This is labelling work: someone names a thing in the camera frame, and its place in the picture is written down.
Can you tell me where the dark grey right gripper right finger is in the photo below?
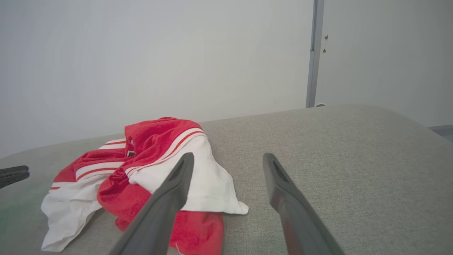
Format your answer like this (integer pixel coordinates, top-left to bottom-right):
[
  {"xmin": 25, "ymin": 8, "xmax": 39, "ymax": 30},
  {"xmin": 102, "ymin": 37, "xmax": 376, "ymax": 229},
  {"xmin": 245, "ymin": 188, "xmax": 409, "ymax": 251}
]
[{"xmin": 263, "ymin": 153, "xmax": 345, "ymax": 255}]

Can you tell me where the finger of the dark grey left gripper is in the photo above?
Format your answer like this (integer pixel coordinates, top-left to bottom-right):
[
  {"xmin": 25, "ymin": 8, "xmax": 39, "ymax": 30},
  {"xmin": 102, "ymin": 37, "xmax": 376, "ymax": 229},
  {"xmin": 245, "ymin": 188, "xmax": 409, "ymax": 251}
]
[
  {"xmin": 0, "ymin": 165, "xmax": 29, "ymax": 175},
  {"xmin": 0, "ymin": 171, "xmax": 30, "ymax": 189}
]

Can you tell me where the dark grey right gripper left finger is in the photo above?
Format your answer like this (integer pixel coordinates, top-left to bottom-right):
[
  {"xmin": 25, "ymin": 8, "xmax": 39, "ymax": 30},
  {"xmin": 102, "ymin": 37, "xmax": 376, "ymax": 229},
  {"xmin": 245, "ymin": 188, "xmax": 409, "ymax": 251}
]
[{"xmin": 108, "ymin": 152, "xmax": 195, "ymax": 255}]

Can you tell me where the red and white sports jersey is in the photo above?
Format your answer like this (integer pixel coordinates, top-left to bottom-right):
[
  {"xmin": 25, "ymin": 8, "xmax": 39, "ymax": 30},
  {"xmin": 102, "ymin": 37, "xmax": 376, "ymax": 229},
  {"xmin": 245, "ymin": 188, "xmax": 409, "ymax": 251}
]
[{"xmin": 40, "ymin": 117, "xmax": 249, "ymax": 255}]

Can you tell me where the grey fabric sofa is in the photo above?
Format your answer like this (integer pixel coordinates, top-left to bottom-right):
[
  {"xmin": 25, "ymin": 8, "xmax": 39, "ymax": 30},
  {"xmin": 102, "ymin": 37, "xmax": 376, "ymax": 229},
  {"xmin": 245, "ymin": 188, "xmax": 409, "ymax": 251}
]
[{"xmin": 0, "ymin": 104, "xmax": 453, "ymax": 255}]

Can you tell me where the grey metal frame strip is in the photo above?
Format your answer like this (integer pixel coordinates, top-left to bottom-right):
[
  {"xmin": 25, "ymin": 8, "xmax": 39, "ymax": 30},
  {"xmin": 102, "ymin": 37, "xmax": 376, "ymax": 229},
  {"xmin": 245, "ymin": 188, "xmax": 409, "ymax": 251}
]
[{"xmin": 305, "ymin": 0, "xmax": 325, "ymax": 108}]

